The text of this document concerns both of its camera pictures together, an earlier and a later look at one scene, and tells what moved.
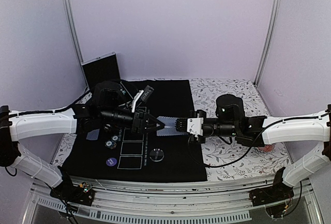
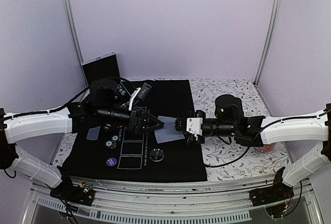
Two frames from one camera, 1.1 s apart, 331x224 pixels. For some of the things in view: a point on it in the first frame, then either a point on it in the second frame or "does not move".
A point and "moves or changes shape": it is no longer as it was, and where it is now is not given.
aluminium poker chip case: x=102 y=69 does not move
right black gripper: x=196 y=139 does not move
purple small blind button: x=111 y=162 does not move
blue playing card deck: x=170 y=129 moves or changes shape
